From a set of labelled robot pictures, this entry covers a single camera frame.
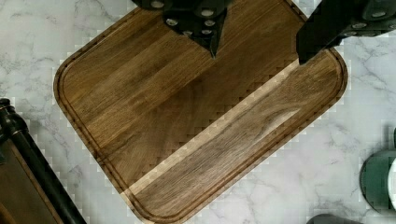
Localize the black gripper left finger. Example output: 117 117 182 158
132 0 233 59

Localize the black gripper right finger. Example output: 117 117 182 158
296 0 396 64

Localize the wooden cutting board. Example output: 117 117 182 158
54 0 347 224

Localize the teal canister with wooden lid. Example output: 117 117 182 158
359 131 395 213

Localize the grey metal pot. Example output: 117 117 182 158
306 214 361 224

